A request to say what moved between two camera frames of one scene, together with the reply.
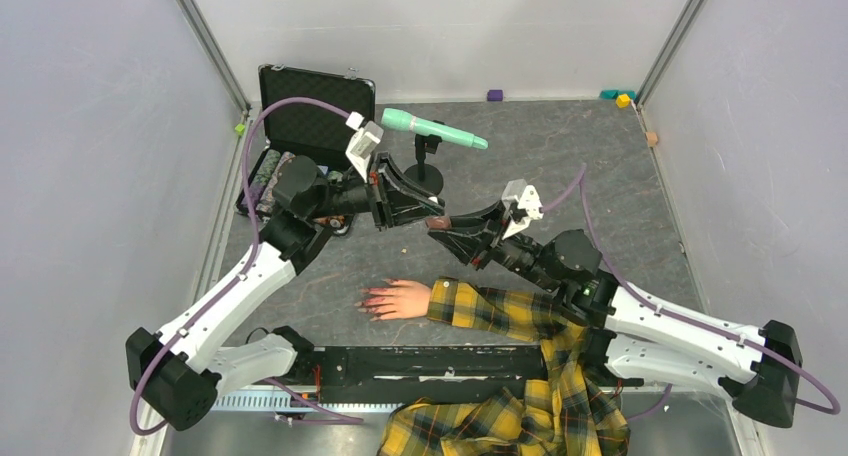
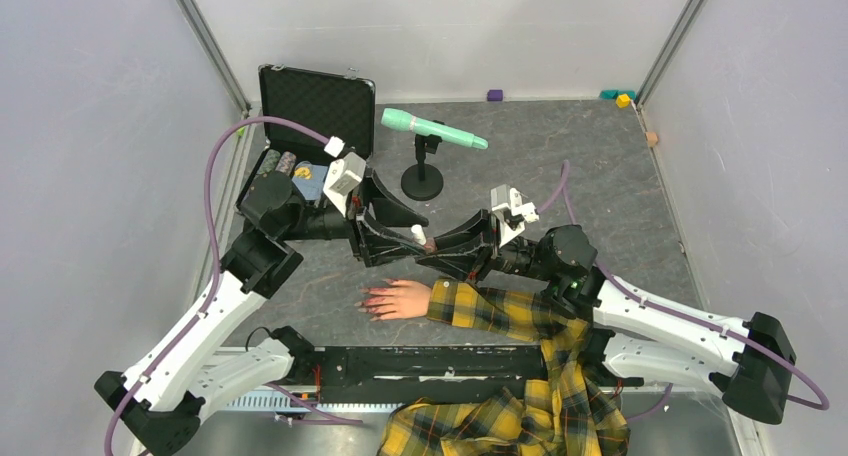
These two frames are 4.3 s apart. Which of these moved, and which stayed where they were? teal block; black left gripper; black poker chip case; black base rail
Moved: black left gripper
Stayed: black poker chip case; teal block; black base rail
